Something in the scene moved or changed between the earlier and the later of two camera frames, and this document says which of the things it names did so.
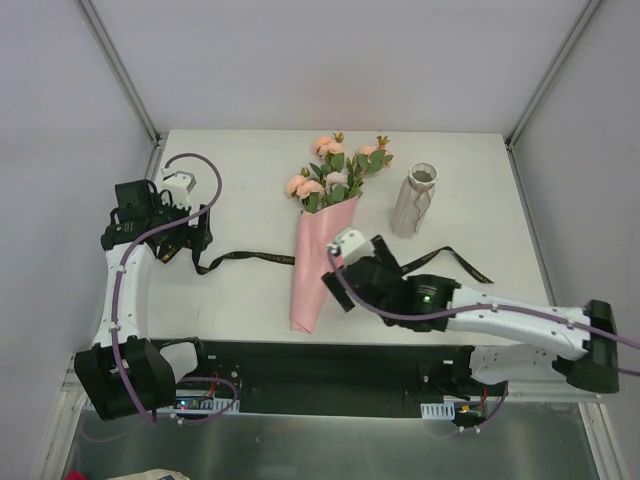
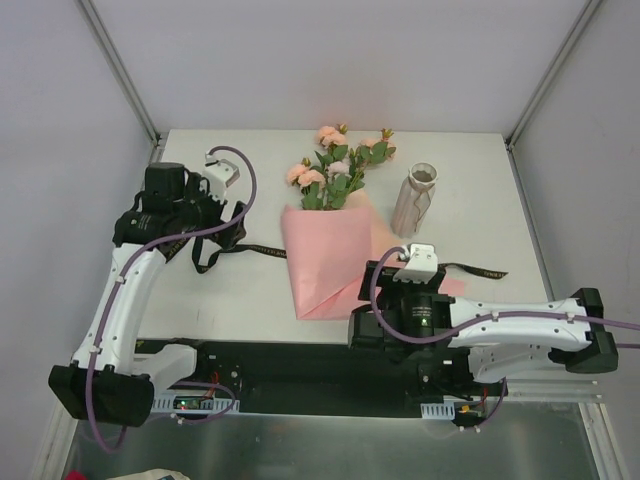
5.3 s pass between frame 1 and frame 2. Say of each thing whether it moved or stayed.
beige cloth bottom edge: stayed
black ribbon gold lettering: moved
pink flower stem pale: moved
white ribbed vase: stayed
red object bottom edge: stayed
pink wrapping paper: moved
